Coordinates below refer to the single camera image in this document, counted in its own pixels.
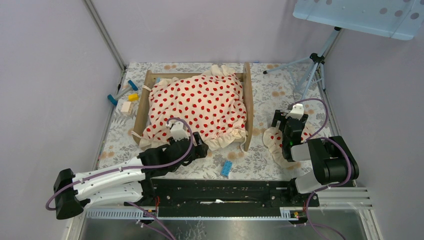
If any large strawberry print cushion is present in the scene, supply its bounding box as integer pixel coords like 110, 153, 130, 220
137, 64, 249, 152

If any wooden pet bed frame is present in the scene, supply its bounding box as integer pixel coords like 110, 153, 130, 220
131, 62, 255, 153

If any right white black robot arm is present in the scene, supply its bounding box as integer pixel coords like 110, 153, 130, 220
262, 110, 359, 206

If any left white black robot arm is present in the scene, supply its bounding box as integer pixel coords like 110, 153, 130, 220
46, 132, 209, 220

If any small strawberry print pillow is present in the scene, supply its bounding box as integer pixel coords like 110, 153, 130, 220
262, 127, 311, 168

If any floral table mat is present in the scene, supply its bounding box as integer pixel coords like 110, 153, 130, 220
96, 62, 326, 181

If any blue toy brick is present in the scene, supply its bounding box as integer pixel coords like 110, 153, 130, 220
220, 160, 233, 178

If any beige wooden toy block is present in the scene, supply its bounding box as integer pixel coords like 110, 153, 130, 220
120, 101, 133, 116

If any yellow toy block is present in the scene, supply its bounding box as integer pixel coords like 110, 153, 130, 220
128, 93, 140, 102

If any grey tripod stand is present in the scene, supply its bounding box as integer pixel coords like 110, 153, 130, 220
263, 27, 342, 100

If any light blue perforated tray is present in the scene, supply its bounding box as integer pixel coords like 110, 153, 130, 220
293, 0, 424, 41

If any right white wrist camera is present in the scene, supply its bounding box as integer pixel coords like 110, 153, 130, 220
286, 103, 305, 120

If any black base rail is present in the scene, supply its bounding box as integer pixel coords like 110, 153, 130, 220
135, 178, 309, 218

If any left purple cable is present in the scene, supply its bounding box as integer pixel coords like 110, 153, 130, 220
45, 117, 195, 240

